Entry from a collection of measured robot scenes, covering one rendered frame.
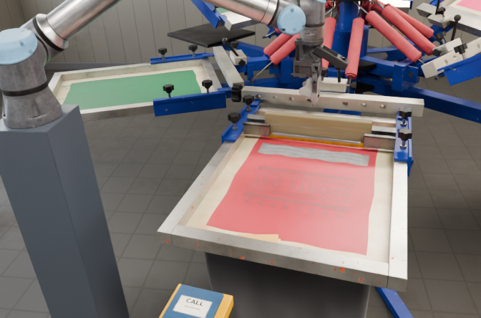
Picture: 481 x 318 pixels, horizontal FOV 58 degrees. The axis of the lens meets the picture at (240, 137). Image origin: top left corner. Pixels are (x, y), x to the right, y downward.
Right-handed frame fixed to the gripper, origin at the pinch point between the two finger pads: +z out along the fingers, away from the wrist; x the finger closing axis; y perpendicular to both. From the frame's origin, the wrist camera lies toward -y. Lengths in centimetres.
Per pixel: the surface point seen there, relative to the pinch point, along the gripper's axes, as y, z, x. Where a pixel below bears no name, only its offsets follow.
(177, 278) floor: 72, 111, -15
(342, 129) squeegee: -8.8, 9.3, 1.5
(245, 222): 11, 17, 46
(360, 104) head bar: -13.0, 10.0, -21.8
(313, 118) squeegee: 0.9, 6.4, 1.3
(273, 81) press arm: 30, 18, -64
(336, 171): -9.0, 16.8, 16.1
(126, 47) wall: 274, 79, -317
